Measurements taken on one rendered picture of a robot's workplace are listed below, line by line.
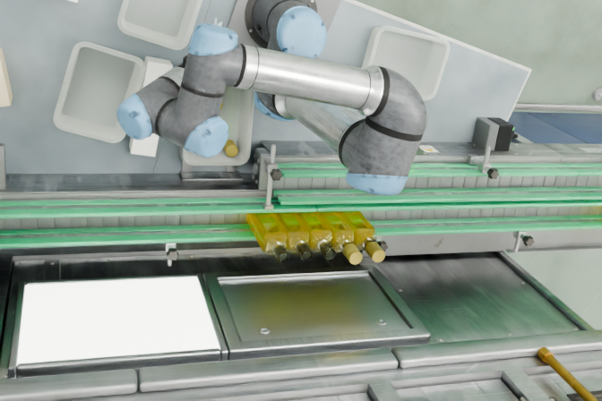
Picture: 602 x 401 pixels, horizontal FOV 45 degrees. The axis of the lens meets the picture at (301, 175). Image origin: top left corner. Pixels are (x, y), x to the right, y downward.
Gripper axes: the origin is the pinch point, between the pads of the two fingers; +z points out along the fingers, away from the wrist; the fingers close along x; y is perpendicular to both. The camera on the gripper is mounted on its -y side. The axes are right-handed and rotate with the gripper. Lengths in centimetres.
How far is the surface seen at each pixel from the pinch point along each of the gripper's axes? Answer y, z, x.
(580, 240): -65, 76, -87
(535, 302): -54, 34, -83
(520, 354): -39, 6, -84
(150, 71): -26.9, -0.3, 25.4
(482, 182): -48, 55, -53
